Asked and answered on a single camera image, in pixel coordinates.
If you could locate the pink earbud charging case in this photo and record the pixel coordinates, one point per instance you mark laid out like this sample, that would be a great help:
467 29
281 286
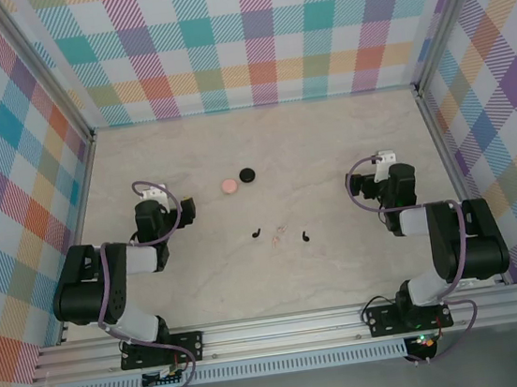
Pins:
230 186

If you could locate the black earbud charging case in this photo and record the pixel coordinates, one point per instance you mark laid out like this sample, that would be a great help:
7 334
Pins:
247 176

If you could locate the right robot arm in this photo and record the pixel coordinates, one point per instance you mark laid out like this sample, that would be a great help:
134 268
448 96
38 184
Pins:
479 246

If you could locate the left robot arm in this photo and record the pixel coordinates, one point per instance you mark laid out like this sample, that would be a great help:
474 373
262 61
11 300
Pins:
80 295

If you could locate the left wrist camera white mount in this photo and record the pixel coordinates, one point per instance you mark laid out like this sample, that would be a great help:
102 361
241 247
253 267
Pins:
152 192

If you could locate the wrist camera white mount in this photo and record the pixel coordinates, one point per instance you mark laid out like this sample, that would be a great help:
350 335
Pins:
386 159
152 192

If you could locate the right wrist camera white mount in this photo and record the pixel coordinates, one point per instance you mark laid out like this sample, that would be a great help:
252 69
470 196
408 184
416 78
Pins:
386 159

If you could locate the aluminium side rail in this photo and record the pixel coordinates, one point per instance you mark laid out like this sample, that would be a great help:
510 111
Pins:
447 156
82 201

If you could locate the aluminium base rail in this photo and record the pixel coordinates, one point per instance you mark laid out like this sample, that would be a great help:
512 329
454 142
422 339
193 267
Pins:
280 332

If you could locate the aluminium frame post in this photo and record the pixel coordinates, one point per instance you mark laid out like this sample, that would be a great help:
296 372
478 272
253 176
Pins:
449 14
37 65

